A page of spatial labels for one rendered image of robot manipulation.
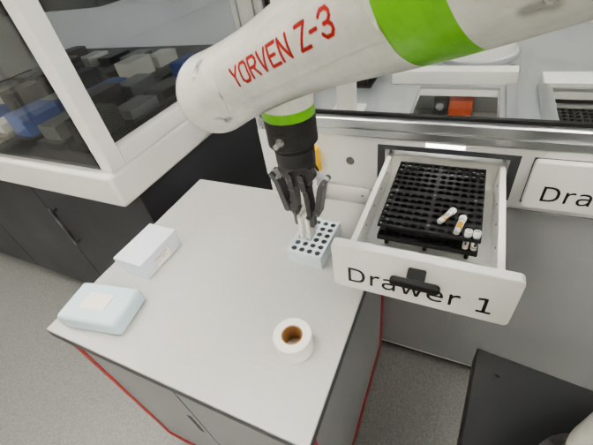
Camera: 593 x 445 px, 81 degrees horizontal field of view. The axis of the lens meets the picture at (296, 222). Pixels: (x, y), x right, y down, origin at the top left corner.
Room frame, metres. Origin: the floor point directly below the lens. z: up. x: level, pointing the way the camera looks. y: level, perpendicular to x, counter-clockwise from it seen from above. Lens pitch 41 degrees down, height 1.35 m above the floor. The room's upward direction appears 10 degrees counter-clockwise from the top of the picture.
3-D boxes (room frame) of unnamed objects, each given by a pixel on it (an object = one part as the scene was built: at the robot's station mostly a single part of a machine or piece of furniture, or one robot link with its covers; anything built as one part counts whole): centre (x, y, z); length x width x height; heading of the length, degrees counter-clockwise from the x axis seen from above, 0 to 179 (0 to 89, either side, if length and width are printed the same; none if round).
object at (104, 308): (0.50, 0.45, 0.78); 0.15 x 0.10 x 0.04; 70
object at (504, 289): (0.35, -0.18, 0.87); 0.29 x 0.02 x 0.11; 59
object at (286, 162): (0.58, -0.02, 0.99); 0.08 x 0.07 x 0.09; 57
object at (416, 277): (0.33, -0.17, 0.91); 0.07 x 0.04 x 0.01; 59
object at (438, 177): (0.53, -0.28, 0.87); 0.22 x 0.18 x 0.06; 149
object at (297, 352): (0.34, 0.04, 0.78); 0.07 x 0.07 x 0.04
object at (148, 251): (0.65, 0.37, 0.79); 0.13 x 0.09 x 0.05; 149
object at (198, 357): (0.58, 0.16, 0.38); 0.62 x 0.58 x 0.76; 59
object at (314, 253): (0.58, -0.03, 0.78); 0.12 x 0.08 x 0.04; 147
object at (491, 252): (0.53, -0.29, 0.86); 0.40 x 0.26 x 0.06; 149
